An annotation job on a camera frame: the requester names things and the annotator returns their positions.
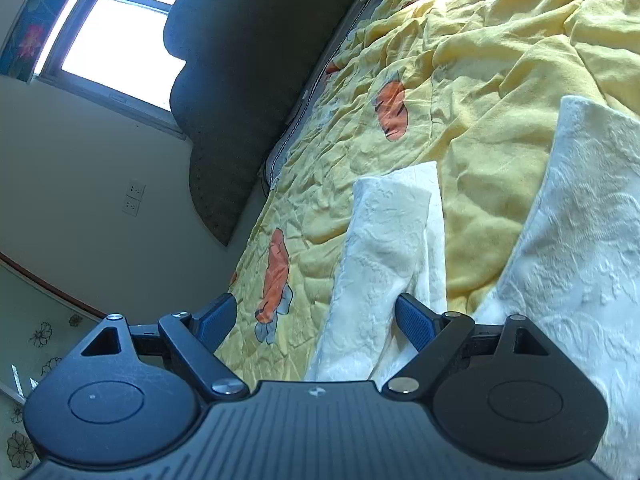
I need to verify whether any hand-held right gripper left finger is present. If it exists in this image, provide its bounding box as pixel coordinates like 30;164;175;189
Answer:
80;292;249;402

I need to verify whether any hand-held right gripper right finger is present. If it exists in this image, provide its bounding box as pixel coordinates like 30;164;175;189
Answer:
382;294;553;402

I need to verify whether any yellow quilt with orange print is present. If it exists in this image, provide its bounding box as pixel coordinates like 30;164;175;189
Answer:
227;0;640;386

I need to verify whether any dark padded headboard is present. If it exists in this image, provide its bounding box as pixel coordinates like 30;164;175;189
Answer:
162;0;378;247

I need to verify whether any window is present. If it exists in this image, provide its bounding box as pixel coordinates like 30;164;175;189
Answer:
35;0;208;137

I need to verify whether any floral blue curtain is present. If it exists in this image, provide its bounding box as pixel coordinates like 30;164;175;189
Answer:
0;0;93;83

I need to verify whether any white wall outlet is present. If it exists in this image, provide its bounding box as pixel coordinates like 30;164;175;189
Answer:
122;180;147;217

